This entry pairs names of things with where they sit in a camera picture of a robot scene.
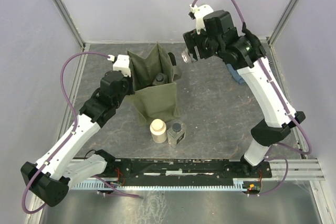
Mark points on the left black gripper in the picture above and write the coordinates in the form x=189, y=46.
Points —
x=129, y=81

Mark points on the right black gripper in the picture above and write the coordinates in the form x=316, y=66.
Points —
x=192, y=40

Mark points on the clear bottle dark label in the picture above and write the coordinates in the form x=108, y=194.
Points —
x=187, y=57
x=176, y=133

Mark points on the clear bottle yellow label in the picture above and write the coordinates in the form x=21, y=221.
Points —
x=160, y=79

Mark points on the olive green canvas bag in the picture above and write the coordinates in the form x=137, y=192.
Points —
x=154, y=102

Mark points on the clear bottle dark label front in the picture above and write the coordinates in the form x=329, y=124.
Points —
x=176, y=133

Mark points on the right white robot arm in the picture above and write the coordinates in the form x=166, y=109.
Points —
x=279, y=116

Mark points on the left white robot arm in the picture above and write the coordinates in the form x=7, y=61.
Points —
x=51, y=177

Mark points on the blue folded cloth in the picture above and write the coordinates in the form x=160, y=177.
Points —
x=236, y=75

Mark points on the cream round jar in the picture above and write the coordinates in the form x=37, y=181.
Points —
x=158, y=131

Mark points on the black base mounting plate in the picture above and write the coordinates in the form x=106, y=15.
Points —
x=174, y=181

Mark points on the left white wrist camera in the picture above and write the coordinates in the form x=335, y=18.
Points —
x=121, y=63

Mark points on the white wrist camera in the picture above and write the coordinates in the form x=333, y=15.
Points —
x=121, y=63
x=198, y=13

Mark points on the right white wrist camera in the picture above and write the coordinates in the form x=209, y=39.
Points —
x=198, y=13

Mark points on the aluminium frame rail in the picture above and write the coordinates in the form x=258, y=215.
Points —
x=294, y=169

